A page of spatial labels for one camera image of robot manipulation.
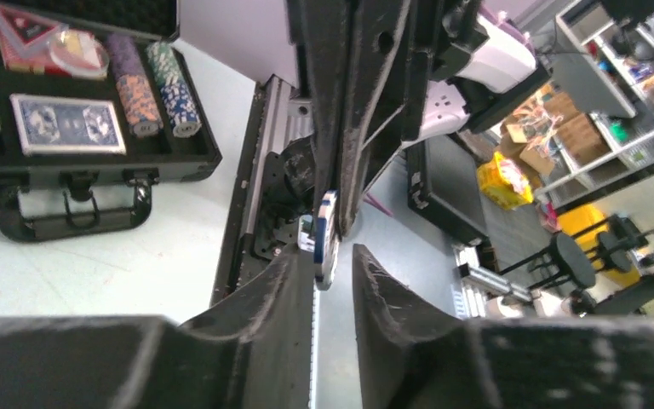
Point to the metal storage shelf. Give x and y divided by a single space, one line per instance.
603 85

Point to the yellow bin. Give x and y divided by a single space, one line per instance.
502 181

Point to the black round stool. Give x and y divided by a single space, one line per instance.
572 263

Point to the black poker case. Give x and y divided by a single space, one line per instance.
61 196

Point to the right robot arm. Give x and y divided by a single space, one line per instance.
482 69

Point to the red card deck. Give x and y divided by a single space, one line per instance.
24 40

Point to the blue card deck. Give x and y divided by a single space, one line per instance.
49 125

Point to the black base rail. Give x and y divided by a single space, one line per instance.
254 233

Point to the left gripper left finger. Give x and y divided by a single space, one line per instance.
250 350

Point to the white poker chip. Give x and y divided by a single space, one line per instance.
317 234

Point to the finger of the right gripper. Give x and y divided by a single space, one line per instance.
322 34
392 48

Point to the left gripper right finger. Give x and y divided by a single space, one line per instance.
413 355

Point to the clear dealer button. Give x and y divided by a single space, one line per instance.
80 54

